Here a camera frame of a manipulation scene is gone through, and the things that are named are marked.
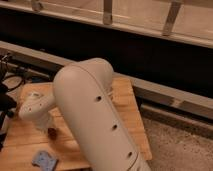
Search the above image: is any metal bracket right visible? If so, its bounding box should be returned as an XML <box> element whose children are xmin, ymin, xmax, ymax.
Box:
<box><xmin>162</xmin><ymin>0</ymin><xmax>182</xmax><ymax>36</ymax></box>

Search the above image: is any metal bracket middle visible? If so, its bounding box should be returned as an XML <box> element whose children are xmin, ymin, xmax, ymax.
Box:
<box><xmin>103</xmin><ymin>0</ymin><xmax>113</xmax><ymax>25</ymax></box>

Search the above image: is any black cables and equipment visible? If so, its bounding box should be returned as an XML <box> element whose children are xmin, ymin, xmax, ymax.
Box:
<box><xmin>0</xmin><ymin>53</ymin><xmax>26</xmax><ymax>151</ymax></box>

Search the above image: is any small dark red pepper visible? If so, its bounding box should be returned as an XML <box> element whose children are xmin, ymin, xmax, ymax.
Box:
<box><xmin>48</xmin><ymin>128</ymin><xmax>57</xmax><ymax>139</ymax></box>

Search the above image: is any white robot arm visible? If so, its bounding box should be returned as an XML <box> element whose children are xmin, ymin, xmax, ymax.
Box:
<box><xmin>19</xmin><ymin>58</ymin><xmax>151</xmax><ymax>171</ymax></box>

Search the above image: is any blue cloth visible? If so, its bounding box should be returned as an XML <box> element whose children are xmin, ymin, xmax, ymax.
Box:
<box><xmin>32</xmin><ymin>151</ymin><xmax>58</xmax><ymax>171</ymax></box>

